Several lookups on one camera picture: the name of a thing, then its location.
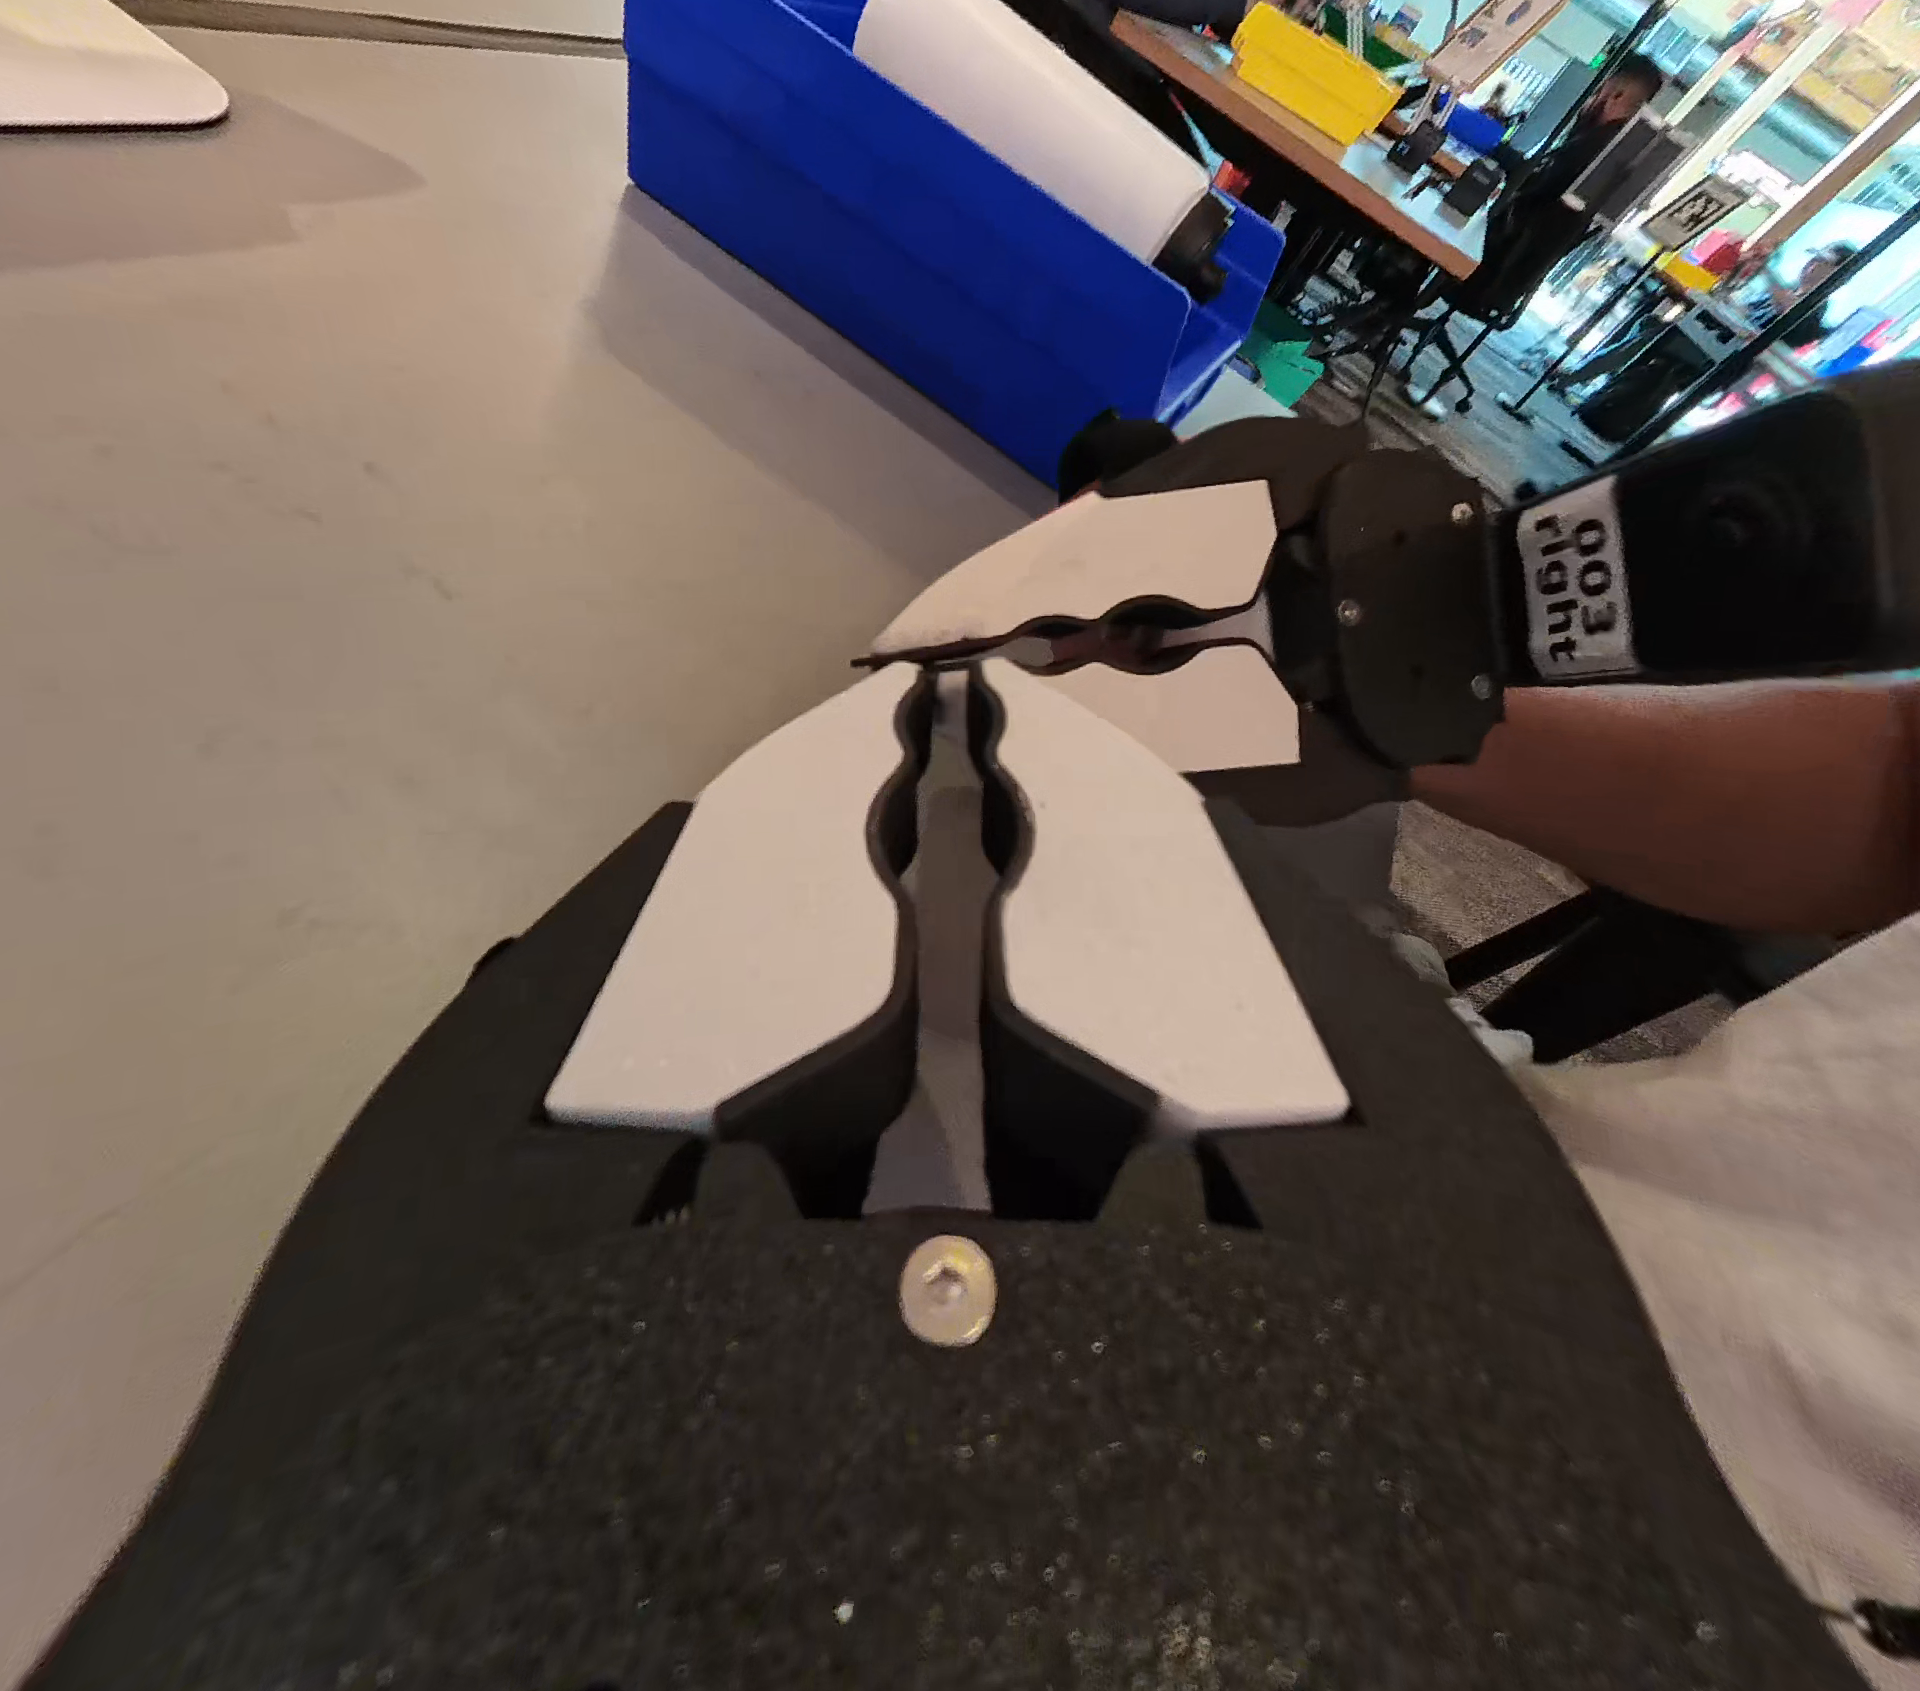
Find green bin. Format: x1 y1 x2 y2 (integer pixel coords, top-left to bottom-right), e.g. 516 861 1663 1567
1248 299 1333 405

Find wooden far table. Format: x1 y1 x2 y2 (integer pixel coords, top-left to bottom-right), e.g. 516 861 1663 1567
1106 8 1490 285

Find white device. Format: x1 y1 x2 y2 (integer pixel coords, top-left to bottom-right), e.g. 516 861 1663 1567
849 0 1239 301

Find blue plastic bin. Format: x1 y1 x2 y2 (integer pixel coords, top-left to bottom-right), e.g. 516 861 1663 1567
613 0 1293 493

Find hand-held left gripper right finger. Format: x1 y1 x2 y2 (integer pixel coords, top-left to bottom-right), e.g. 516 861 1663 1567
968 659 1352 1137

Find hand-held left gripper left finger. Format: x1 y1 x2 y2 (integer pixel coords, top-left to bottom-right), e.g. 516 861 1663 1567
544 663 937 1135

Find person's right forearm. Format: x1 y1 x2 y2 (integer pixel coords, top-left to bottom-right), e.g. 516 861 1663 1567
1407 675 1920 945

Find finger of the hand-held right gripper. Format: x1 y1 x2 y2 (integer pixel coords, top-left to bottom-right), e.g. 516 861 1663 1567
871 479 1285 661
995 633 1308 777

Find yellow bin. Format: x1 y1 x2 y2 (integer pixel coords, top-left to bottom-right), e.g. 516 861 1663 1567
1226 0 1408 148

